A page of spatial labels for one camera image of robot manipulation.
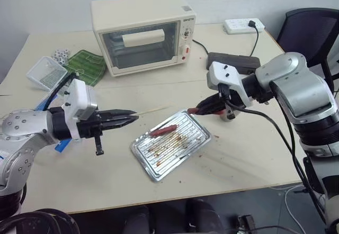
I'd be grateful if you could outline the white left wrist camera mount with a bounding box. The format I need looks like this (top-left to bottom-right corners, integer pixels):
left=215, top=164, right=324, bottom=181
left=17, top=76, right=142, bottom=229
left=61, top=78, right=99, bottom=141

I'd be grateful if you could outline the white power strip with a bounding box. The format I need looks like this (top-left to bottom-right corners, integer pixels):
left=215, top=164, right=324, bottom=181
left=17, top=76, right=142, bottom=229
left=222, top=17, right=266, bottom=35

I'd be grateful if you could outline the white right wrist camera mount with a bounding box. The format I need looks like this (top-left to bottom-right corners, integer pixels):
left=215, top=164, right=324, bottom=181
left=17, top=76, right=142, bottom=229
left=206, top=61, right=255, bottom=108

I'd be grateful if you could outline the dark rounded cable loop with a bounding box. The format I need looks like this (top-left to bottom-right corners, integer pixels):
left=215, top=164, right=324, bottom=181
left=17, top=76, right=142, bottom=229
left=0, top=208, right=81, bottom=234

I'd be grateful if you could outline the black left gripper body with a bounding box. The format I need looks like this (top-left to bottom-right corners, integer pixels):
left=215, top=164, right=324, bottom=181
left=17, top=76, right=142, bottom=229
left=77, top=109, right=105, bottom=157

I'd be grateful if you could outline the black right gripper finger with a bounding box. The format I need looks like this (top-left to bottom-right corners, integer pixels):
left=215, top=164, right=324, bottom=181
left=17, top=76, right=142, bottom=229
left=198, top=93, right=226, bottom=110
left=194, top=105, right=225, bottom=116

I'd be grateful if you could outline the blue tape strip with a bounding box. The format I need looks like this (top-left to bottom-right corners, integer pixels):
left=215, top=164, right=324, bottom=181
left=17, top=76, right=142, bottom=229
left=33, top=95, right=55, bottom=112
left=53, top=138, right=72, bottom=155

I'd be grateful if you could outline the white floor cable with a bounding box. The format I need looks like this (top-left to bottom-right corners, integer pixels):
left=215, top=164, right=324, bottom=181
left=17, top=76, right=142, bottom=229
left=274, top=183, right=327, bottom=227

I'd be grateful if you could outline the green soccer field mat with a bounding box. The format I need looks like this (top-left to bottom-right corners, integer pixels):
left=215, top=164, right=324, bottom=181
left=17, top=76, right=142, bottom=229
left=64, top=49, right=107, bottom=87

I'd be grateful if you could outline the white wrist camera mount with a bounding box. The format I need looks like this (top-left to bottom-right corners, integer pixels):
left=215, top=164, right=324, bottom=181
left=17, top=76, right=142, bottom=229
left=61, top=78, right=99, bottom=141
left=206, top=61, right=255, bottom=108

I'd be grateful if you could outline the white mesh basket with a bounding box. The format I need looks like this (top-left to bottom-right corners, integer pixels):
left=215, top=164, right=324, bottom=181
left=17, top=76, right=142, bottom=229
left=26, top=56, right=68, bottom=92

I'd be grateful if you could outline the black mesh office chair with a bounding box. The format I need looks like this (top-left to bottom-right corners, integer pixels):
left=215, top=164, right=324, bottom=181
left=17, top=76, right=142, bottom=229
left=276, top=7, right=339, bottom=87

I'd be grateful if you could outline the red sausage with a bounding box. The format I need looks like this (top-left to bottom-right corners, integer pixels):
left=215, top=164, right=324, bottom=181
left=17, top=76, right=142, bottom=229
left=186, top=107, right=225, bottom=116
left=148, top=124, right=178, bottom=137

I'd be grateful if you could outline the small black floor device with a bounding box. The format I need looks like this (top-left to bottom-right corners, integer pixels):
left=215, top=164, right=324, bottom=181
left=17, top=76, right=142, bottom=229
left=236, top=213, right=257, bottom=231

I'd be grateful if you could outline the black power adapter brick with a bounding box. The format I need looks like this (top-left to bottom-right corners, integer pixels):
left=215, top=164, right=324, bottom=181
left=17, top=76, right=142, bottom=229
left=206, top=51, right=262, bottom=75

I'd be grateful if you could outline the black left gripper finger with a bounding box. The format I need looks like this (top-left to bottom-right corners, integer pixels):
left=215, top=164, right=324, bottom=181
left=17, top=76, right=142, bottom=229
left=102, top=109, right=138, bottom=119
left=103, top=115, right=139, bottom=132

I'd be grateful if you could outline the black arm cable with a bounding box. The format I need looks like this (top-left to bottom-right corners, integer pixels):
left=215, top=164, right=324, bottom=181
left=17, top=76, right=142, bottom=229
left=46, top=73, right=75, bottom=111
left=218, top=84, right=329, bottom=231

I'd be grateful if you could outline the thin wooden skewer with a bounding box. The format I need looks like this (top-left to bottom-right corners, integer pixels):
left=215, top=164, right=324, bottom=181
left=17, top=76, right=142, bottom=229
left=132, top=106, right=170, bottom=116

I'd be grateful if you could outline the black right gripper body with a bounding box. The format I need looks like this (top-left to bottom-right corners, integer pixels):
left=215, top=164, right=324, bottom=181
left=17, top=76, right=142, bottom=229
left=218, top=85, right=246, bottom=123

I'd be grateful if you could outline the cream toaster oven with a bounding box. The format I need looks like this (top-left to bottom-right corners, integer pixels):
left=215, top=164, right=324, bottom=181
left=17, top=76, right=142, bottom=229
left=90, top=0, right=198, bottom=78

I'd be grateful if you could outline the black plug with cable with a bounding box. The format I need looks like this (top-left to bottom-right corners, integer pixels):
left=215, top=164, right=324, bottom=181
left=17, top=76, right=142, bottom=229
left=247, top=19, right=262, bottom=58

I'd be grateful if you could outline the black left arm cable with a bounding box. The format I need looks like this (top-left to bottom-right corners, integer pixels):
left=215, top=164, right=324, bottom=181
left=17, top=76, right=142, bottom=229
left=46, top=73, right=75, bottom=111

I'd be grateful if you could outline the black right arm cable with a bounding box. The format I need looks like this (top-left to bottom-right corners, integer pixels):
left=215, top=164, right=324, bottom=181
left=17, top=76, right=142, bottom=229
left=218, top=84, right=329, bottom=231

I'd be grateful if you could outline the black oven power cable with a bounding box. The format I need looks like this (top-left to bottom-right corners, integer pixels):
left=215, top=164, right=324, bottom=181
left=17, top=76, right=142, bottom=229
left=191, top=39, right=210, bottom=56

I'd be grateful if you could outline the ribbed metal baking tray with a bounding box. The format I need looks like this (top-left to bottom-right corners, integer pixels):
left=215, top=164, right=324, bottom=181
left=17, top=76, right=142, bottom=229
left=129, top=109, right=213, bottom=184

